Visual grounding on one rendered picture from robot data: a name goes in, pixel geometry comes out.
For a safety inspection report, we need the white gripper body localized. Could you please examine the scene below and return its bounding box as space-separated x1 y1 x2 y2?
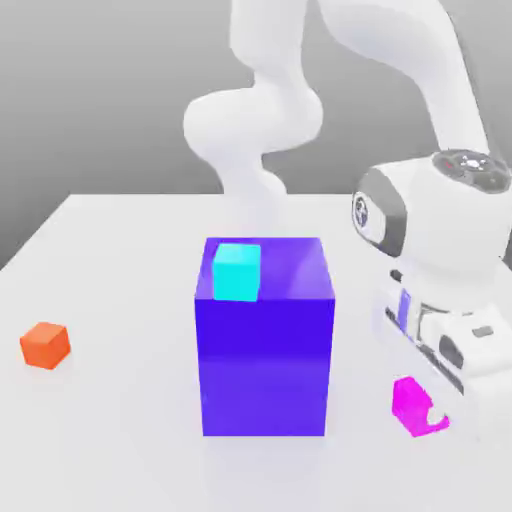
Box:
373 288 473 418

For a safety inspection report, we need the small magenta cube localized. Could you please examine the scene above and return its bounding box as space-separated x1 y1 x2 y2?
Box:
391 375 451 438

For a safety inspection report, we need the small cyan cube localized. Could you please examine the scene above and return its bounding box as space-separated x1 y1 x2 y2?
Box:
212 243 262 303

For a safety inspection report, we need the small orange cube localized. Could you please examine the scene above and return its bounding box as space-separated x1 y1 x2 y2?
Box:
19 321 72 371

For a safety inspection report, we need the large blue box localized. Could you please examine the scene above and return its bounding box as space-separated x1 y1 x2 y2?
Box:
194 236 336 438

